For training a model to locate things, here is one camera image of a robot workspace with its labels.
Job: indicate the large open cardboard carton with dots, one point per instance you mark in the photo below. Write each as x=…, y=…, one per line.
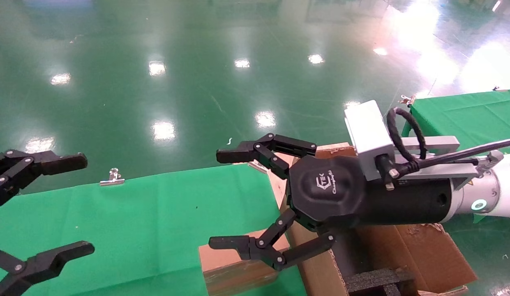
x=423, y=255

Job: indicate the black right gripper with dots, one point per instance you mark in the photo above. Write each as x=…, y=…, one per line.
x=328, y=193

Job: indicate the small green table cloth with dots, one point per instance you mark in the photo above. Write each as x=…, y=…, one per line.
x=464, y=115

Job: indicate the black foam insert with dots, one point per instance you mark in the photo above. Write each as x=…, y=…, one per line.
x=374, y=281

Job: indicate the small brown cardboard box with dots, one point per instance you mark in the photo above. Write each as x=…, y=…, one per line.
x=226, y=267

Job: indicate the grey camera mounting bracket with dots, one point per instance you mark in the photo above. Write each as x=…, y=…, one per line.
x=439, y=144

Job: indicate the large green table cloth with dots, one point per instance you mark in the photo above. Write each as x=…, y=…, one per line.
x=135, y=230

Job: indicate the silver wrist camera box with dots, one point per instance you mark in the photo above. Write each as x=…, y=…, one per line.
x=368, y=131

